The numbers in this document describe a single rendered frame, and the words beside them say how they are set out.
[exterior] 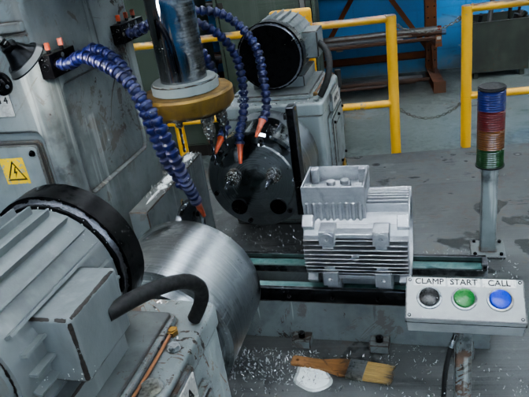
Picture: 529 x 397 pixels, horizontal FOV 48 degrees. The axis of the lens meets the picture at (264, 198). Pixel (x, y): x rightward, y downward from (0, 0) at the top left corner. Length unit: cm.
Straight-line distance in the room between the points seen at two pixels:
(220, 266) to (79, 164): 37
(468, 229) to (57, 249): 122
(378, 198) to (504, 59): 483
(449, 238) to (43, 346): 121
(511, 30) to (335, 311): 484
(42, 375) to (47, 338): 4
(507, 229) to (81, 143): 108
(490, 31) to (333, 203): 480
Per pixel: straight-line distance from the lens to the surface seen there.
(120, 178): 129
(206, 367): 81
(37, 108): 112
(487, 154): 143
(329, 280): 117
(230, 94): 114
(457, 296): 94
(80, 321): 58
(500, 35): 586
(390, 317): 123
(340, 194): 112
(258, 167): 142
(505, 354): 126
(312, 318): 126
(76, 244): 67
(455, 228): 167
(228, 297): 94
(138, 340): 76
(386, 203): 113
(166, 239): 98
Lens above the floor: 162
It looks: 25 degrees down
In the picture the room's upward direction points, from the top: 9 degrees counter-clockwise
